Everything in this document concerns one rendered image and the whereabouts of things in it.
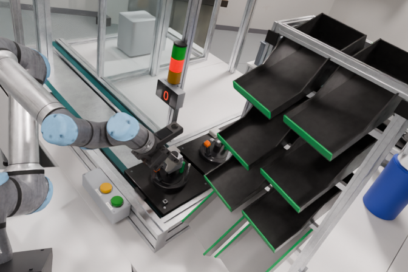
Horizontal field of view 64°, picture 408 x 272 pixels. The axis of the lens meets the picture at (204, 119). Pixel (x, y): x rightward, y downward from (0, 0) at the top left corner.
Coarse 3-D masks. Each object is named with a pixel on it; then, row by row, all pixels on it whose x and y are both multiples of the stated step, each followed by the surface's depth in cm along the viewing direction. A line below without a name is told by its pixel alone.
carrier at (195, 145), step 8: (216, 128) 152; (208, 136) 149; (216, 136) 149; (184, 144) 141; (192, 144) 142; (200, 144) 143; (216, 144) 137; (184, 152) 137; (192, 152) 138; (200, 152) 137; (216, 152) 138; (224, 152) 139; (192, 160) 134; (200, 160) 135; (208, 160) 134; (216, 160) 134; (224, 160) 135; (200, 168) 131; (208, 168) 132
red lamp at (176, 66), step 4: (172, 60) 117; (176, 60) 117; (184, 60) 119; (172, 64) 118; (176, 64) 117; (180, 64) 118; (172, 68) 119; (176, 68) 118; (180, 68) 119; (176, 72) 119
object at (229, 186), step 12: (276, 156) 98; (216, 168) 96; (228, 168) 98; (240, 168) 97; (252, 168) 97; (216, 180) 96; (228, 180) 95; (240, 180) 95; (252, 180) 94; (264, 180) 89; (216, 192) 92; (228, 192) 93; (240, 192) 92; (252, 192) 89; (228, 204) 90; (240, 204) 89
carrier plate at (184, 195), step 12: (132, 168) 124; (144, 168) 125; (192, 168) 130; (132, 180) 119; (144, 180) 120; (192, 180) 125; (204, 180) 127; (144, 192) 116; (156, 192) 117; (168, 192) 118; (180, 192) 119; (192, 192) 120; (156, 204) 113; (168, 204) 114; (180, 204) 115
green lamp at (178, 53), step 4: (172, 48) 116; (176, 48) 114; (180, 48) 114; (184, 48) 114; (172, 52) 116; (176, 52) 115; (180, 52) 115; (184, 52) 116; (172, 56) 117; (176, 56) 116; (180, 56) 116; (184, 56) 117; (180, 60) 117
